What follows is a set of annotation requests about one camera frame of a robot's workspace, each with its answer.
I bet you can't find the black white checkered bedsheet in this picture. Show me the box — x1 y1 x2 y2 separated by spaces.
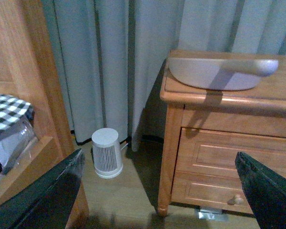
0 94 34 134

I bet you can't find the grey curtain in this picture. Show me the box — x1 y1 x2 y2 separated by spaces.
42 0 286 150

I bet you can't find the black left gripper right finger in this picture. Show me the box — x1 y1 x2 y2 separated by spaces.
235 152 286 229

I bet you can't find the nightstand drawer knob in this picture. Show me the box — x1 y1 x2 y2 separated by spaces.
227 194 244 205

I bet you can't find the wooden nightstand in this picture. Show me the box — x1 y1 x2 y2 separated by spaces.
158 50 286 216

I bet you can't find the white ribbed trash can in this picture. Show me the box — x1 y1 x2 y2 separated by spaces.
92 128 123 179

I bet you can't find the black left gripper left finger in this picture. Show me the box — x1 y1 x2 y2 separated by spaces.
0 148 85 229

